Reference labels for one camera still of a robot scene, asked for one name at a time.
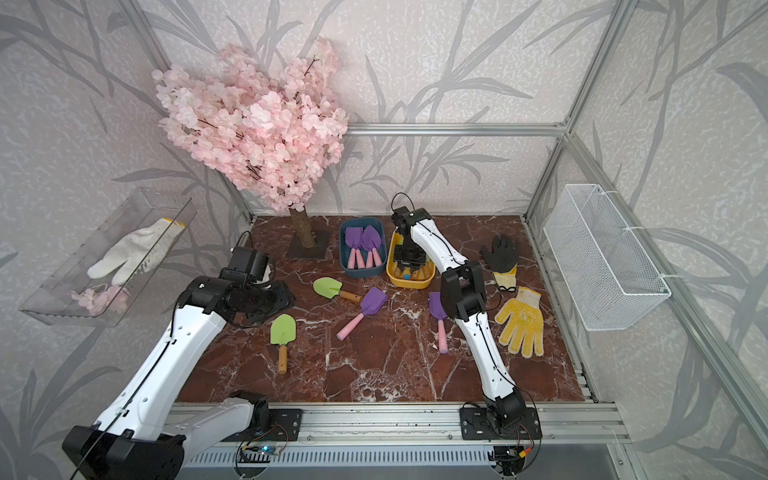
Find purple pointed shovel pink handle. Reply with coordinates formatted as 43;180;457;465
369;225;382;267

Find green shovel wooden handle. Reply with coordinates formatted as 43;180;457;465
313;277;362;303
270;314;296;375

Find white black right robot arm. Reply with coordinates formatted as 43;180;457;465
391;207;527;438

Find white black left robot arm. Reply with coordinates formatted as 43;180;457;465
62;246;294;479

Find yellow storage box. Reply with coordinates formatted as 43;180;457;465
385;232;436;290

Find dark teal storage box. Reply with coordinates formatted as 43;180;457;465
339;217;388;279

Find pink blossoms in box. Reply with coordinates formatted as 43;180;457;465
70;284;131;316

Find black rubber glove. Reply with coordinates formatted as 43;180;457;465
480;235;519;293

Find white cotton glove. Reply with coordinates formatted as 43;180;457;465
87;218;186;286

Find yellow dotted work glove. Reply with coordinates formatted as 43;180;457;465
494;287;544;358

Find left circuit board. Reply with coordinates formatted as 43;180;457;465
236;444;287;464

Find pink artificial blossom tree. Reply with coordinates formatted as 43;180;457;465
152;38;348;251

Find purple square shovel pink handle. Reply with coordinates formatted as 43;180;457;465
336;287;388;341

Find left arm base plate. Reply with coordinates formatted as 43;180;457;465
224;408;303;443

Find aluminium front rail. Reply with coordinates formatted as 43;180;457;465
149;402;631;449

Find clear acrylic wall box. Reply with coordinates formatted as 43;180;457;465
20;187;196;327

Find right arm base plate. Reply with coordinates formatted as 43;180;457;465
459;403;543;441

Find white wire mesh basket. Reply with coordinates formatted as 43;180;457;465
544;184;671;332

